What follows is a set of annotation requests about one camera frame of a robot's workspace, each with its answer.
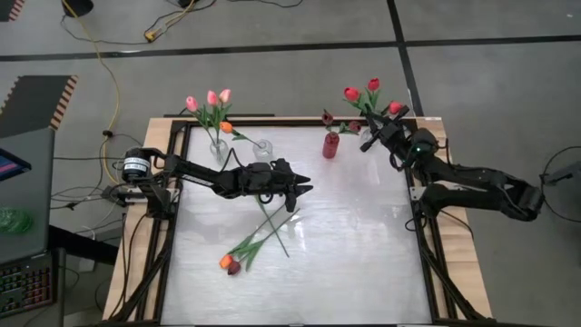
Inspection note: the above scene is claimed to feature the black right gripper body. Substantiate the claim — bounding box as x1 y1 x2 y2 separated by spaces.
360 104 412 155

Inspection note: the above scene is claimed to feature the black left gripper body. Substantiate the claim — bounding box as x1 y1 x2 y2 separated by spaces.
271 157 299 213

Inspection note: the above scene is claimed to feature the dark red artificial tulip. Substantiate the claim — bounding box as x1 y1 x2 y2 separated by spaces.
320 108 340 137
333 120 363 136
226 208 301 277

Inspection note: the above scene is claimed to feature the pink artificial tulip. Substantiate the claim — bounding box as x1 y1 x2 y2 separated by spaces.
206 89 223 154
216 88 233 154
184 94 219 154

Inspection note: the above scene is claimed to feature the red glass bottle vase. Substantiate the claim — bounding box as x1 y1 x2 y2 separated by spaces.
322 131 341 160

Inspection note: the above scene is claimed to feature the clear textured glass bottle vase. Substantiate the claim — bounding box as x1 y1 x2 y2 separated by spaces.
209 138 231 165

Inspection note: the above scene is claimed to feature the short clear cut-glass jar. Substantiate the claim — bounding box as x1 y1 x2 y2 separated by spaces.
252 139 275 163

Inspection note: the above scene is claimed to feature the black flat bar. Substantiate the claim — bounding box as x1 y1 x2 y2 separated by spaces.
162 112 276 119

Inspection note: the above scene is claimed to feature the grey metal stand foot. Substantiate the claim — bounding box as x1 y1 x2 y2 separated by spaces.
542 161 581 186

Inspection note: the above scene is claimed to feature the black desk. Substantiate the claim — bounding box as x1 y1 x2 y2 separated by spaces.
47 224 120 267

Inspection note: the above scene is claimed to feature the laptop with backlit keyboard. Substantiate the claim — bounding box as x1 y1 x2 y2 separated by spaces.
0 126 60 319

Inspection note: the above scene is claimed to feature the black foam mat striped edge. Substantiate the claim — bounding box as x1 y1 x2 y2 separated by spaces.
0 0 27 23
0 74 80 140

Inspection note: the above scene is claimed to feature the black round stand base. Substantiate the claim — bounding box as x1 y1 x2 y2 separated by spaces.
61 0 95 18

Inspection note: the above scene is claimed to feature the small lit display screen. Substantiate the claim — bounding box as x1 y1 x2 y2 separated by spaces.
0 147 33 183

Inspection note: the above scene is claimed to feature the yellow floor cable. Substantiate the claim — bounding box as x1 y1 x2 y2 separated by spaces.
60 0 123 183

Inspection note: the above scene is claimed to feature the black cable with yellow plug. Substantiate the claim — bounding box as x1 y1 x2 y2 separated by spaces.
58 0 217 46

